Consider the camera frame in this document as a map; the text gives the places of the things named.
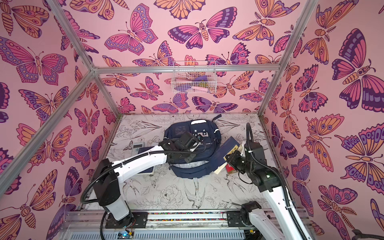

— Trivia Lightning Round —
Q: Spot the navy blue backpack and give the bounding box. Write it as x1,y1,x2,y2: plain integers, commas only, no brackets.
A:
164,119,224,179

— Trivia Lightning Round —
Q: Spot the navy blue hardcover book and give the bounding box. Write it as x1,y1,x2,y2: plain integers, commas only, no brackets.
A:
210,137,240,175

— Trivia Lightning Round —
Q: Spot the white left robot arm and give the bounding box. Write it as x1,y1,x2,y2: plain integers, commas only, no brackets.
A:
81,132,207,226

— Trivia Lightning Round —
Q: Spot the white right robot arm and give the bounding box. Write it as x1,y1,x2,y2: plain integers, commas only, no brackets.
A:
226,123,312,240

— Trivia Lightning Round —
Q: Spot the red pencil case package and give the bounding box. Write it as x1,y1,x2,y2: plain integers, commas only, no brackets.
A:
226,164,237,174

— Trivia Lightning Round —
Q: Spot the pale green ruler case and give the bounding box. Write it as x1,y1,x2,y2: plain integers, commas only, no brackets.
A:
132,143,145,156

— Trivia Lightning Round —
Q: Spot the pink item in basket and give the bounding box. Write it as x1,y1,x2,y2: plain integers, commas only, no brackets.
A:
191,86,210,93

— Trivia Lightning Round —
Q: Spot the purple item in basket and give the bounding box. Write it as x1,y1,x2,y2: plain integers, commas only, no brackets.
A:
193,75,208,82

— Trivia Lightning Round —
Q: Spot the green circuit board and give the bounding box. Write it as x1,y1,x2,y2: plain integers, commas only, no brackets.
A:
117,231,134,240

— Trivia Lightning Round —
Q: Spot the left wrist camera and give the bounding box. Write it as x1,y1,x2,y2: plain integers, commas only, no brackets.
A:
178,132,199,149

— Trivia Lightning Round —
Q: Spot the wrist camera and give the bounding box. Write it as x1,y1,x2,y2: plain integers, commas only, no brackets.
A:
245,142,266,161
178,132,199,149

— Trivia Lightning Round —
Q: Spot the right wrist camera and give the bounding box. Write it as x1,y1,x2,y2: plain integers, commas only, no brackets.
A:
245,142,266,161

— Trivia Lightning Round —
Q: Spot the white wire wall basket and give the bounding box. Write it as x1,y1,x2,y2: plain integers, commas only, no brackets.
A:
170,60,218,94

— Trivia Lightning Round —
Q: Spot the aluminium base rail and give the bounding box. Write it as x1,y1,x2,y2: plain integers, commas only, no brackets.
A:
58,210,263,240

